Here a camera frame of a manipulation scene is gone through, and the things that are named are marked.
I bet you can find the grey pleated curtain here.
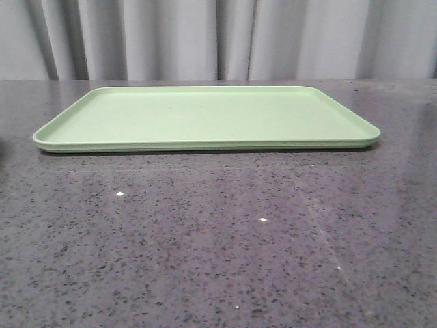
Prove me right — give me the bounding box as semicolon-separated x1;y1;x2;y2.
1;1;436;81

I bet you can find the light green plastic tray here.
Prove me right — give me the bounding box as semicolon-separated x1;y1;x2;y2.
33;86;380;153

